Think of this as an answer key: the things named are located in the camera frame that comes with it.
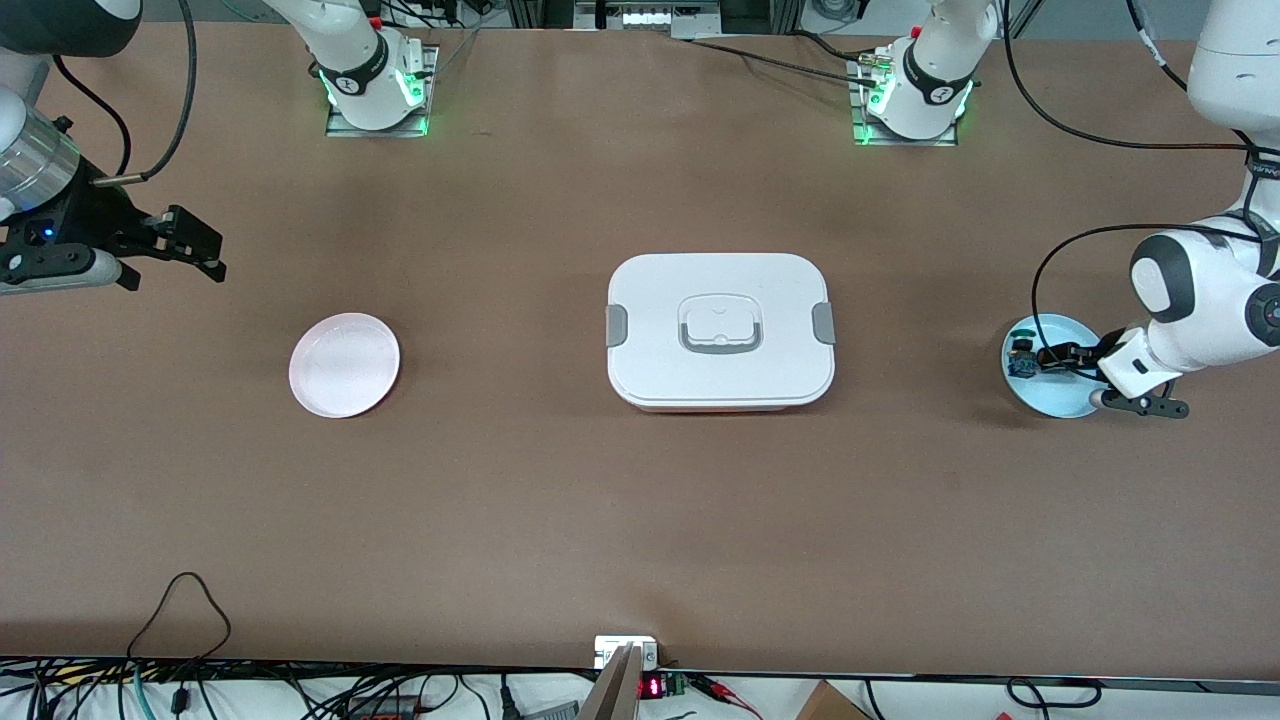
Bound light blue round plate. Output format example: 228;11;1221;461
1001;313;1111;419

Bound pink round plate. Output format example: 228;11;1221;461
288;312;402;419

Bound white lidded container grey latches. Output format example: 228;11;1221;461
605;252;837;414

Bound brown cardboard box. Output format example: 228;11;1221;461
795;680;873;720

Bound red clip leads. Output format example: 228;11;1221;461
690;672;761;719

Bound grey device with white ports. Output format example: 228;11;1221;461
575;0;723;33

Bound small white box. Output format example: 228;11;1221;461
593;635;661;669

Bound grey metal bar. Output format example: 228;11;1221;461
575;643;643;720

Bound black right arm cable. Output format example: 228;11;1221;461
50;0;198;186

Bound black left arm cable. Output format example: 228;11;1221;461
1000;0;1280;366

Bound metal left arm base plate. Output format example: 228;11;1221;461
850;55;961;148

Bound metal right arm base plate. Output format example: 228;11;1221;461
325;45;441;138

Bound thin grey wire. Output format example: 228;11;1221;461
430;28;483;79

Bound black coiled cable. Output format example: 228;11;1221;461
1005;678;1103;709

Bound thin black looped cable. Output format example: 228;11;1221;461
125;572;233;661

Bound black cable to arm base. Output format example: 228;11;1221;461
688;38;881;86

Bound black cable with ferrite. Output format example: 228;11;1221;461
165;660;196;720

